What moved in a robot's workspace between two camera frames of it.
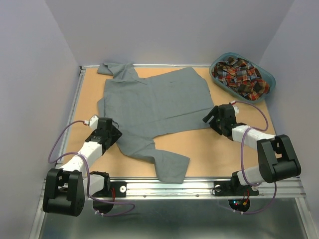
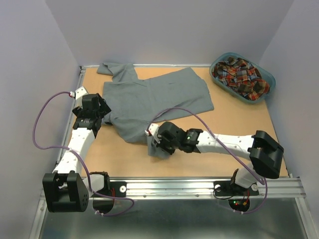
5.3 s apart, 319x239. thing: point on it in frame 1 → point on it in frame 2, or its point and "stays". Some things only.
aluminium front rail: x=281 y=188 stays
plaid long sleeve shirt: x=238 y=73 stays
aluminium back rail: x=154 y=65 stays
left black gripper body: x=114 y=135 → x=77 y=111
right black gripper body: x=217 y=123 → x=169 y=146
